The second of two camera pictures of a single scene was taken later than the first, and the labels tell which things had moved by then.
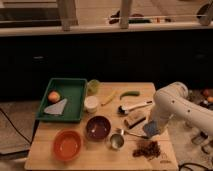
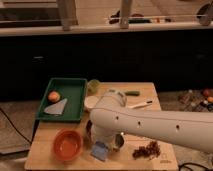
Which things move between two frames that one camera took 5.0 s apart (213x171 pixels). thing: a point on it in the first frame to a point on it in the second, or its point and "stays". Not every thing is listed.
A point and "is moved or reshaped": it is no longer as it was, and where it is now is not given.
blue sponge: x=151 y=128 is moved or reshaped
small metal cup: x=117 y=141 stays
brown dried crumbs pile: x=150 y=150 stays
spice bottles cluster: x=204 y=97 stays
